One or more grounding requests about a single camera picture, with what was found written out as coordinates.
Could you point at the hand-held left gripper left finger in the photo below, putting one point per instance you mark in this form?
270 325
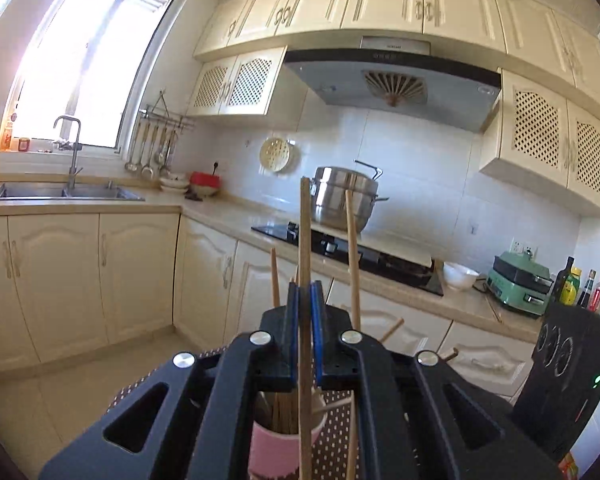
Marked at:
293 325

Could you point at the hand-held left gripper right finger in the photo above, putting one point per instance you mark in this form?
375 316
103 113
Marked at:
317 330

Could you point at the bunch of wooden chopsticks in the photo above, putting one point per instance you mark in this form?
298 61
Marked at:
352 260

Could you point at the single wooden chopstick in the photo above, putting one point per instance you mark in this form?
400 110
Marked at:
305 240

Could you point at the pink utensil holder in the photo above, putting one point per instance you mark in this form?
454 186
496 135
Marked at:
275 450

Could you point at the orange printed bag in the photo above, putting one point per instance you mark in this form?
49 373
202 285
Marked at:
570 467

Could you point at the black gas hob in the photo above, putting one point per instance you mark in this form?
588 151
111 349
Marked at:
380 265

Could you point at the dark soy sauce bottle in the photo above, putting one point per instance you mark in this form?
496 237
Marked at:
586 292

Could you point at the yellow sauce bottle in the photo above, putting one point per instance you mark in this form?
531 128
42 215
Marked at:
572 287

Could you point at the dark green oil bottle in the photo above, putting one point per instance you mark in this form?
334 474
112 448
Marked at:
562 280

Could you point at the green electric cooker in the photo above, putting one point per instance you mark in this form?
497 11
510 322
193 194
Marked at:
517 280

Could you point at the steel steamer pot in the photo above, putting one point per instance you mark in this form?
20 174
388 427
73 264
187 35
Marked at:
330 205

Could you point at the beige stone countertop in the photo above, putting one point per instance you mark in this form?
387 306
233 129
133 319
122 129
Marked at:
220 215

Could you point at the white bowl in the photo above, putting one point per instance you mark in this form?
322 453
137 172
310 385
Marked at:
460 277

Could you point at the red pot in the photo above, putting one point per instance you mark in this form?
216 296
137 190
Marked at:
205 180

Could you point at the cream perforated plate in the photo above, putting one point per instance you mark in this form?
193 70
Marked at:
275 154

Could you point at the stack of white bowls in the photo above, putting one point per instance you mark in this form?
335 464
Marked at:
174 185

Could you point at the hanging steel ladle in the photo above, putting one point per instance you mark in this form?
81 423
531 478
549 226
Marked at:
157 157
131 162
146 167
166 165

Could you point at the cream base cabinets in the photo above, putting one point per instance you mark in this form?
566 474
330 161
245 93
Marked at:
55 280

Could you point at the grey range hood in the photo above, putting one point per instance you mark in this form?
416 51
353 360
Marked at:
380 70

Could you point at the steel sink faucet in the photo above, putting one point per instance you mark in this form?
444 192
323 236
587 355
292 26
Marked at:
74 160

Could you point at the steel kitchen sink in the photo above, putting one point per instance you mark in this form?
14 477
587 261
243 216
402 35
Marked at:
40 191

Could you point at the small red jar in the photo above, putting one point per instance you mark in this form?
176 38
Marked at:
24 144

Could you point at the kitchen window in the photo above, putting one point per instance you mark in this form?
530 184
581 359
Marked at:
80 60

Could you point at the orange packet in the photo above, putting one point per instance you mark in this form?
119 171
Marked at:
7 135

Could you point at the white double wall socket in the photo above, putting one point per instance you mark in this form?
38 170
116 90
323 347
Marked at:
525 249

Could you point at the steel wall utensil rack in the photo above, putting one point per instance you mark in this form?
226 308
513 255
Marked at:
165 116

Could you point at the cream wall cabinets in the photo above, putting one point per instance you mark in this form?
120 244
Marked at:
380 0

